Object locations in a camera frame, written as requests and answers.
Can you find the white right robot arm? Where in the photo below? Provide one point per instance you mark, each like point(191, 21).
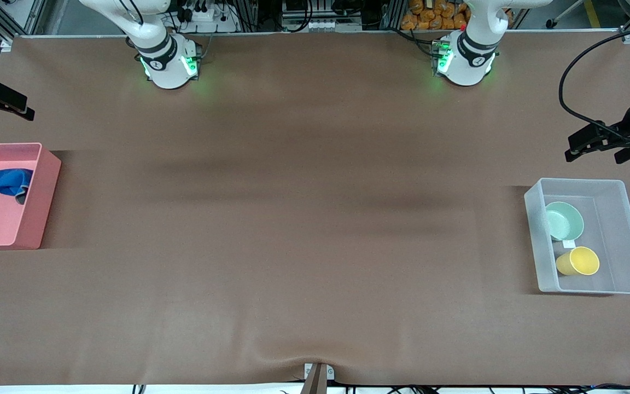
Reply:
point(167, 60)

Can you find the white power strip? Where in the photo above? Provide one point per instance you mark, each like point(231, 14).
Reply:
point(211, 16)

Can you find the pink plastic bin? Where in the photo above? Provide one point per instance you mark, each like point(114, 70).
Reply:
point(3, 230)

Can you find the blue cloth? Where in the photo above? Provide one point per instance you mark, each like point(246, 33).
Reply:
point(9, 180)

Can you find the yellow cup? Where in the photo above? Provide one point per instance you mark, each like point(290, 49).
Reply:
point(580, 261)

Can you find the translucent plastic bin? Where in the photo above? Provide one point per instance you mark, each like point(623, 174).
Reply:
point(616, 235)

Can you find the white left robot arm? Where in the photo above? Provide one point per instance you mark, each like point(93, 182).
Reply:
point(468, 60)

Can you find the white connector block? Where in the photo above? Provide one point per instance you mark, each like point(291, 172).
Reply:
point(334, 25)

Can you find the metal table edge clamp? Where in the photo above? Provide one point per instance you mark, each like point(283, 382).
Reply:
point(319, 375)

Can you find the pile of orange packets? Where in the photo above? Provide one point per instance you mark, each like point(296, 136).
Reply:
point(430, 15)

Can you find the mint green bowl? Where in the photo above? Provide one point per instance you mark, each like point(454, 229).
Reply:
point(564, 220)

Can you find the white label sticker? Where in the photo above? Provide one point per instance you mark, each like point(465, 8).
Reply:
point(569, 244)

